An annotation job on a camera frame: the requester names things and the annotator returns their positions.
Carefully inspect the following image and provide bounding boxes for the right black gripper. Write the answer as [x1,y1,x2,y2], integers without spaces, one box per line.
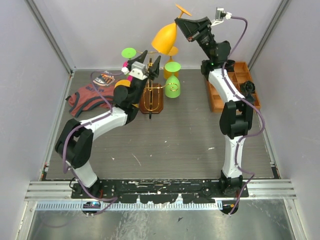
[173,16,215,60]

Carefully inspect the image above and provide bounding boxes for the pink plastic wine glass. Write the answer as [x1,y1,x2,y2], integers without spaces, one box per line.
[122,61,133,82]

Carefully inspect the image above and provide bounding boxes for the green wine glass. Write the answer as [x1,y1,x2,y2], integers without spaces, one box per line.
[121,47,137,59]
[164,61,181,99]

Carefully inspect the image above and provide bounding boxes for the yellow plastic wine glass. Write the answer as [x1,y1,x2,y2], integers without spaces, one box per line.
[113,79,131,106]

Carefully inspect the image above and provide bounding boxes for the orange wine glass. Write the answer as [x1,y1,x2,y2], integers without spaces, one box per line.
[150,3,193,55]
[164,46,180,80]

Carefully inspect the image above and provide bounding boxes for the orange wine glass front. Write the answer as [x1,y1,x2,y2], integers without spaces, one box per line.
[150,3,193,55]

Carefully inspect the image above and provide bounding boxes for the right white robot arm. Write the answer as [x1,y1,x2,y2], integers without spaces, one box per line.
[174,17,253,197]

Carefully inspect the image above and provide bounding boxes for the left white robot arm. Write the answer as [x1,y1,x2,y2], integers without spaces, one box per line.
[54,50,161,201]

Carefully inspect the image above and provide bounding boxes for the red printed cloth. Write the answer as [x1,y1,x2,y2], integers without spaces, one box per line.
[66,71,116,118]

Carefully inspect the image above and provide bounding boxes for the black crumpled item top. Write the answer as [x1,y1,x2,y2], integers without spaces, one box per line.
[225,59,236,72]

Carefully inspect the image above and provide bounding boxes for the black crumpled item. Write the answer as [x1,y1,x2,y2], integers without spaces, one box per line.
[245,92,256,106]
[239,80,256,95]
[225,59,236,72]

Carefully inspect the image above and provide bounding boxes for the orange compartment tray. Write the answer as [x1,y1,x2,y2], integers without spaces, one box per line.
[204,61,253,113]

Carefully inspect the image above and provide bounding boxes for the black crumpled item right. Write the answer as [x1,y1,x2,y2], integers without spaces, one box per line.
[239,80,256,95]

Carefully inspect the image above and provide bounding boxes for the black crumpled item bottom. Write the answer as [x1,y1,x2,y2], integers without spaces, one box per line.
[245,92,256,106]

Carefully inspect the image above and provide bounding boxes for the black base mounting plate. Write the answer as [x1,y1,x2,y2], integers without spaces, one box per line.
[68,178,250,204]

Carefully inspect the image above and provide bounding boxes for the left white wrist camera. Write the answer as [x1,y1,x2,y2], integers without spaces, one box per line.
[121,61,148,81]

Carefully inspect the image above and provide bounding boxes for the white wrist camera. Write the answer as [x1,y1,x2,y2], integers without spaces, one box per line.
[121,61,148,81]
[211,7,232,27]

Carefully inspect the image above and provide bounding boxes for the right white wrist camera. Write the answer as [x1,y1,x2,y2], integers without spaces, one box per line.
[211,7,232,27]

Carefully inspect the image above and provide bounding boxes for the gold wire wine glass rack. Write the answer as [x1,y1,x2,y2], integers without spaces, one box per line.
[136,48,181,120]

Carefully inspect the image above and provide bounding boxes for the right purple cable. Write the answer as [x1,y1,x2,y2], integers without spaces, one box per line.
[221,16,266,217]

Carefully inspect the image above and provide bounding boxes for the aluminium frame rail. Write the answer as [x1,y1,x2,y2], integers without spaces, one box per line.
[25,179,297,203]

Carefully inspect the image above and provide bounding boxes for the slotted grey cable duct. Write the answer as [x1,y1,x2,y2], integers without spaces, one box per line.
[35,201,223,211]

